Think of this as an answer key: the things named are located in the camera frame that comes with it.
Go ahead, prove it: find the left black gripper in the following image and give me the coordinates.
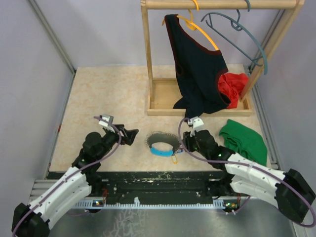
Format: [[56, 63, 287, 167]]
[[96, 124, 138, 160]]

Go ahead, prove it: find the metal disc with keyrings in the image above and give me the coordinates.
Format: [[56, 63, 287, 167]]
[[146, 131, 181, 153]]

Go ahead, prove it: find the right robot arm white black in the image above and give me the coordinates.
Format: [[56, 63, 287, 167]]
[[183, 130, 316, 225]]

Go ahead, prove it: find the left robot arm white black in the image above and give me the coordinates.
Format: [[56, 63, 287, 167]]
[[12, 124, 139, 237]]

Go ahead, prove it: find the key with yellow tag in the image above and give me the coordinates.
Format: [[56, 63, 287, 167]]
[[171, 154, 178, 164]]

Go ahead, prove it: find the wooden clothes rack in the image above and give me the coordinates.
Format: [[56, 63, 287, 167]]
[[141, 0, 304, 117]]

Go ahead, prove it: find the green cloth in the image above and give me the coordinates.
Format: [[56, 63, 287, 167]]
[[219, 119, 268, 166]]

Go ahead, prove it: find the red cloth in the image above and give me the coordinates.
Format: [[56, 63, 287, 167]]
[[218, 73, 248, 109]]

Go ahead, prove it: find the navy tank top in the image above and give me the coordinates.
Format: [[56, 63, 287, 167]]
[[164, 14, 231, 118]]

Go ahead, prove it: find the yellow clothes hanger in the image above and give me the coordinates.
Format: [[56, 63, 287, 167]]
[[176, 9, 219, 50]]

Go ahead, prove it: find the grey-blue clothes hanger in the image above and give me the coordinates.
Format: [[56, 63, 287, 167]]
[[200, 9, 269, 75]]

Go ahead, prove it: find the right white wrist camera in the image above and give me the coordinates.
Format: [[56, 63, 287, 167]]
[[188, 117, 204, 137]]

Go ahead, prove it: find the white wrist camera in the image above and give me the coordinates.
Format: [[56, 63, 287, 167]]
[[98, 114, 115, 132], [188, 117, 204, 137]]

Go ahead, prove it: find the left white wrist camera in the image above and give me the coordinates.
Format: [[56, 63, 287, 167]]
[[98, 114, 115, 132]]

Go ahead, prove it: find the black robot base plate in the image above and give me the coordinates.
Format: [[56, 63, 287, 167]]
[[89, 171, 244, 205]]

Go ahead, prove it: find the grey slotted cable duct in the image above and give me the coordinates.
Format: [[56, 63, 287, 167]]
[[74, 196, 250, 210]]

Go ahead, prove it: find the right aluminium frame rail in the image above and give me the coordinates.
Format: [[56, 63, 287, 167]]
[[251, 9, 285, 170]]

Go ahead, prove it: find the aluminium frame rail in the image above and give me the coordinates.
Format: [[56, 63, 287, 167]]
[[251, 9, 285, 170], [27, 0, 76, 75]]

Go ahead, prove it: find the left aluminium frame rail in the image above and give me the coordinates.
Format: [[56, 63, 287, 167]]
[[27, 0, 76, 75]]

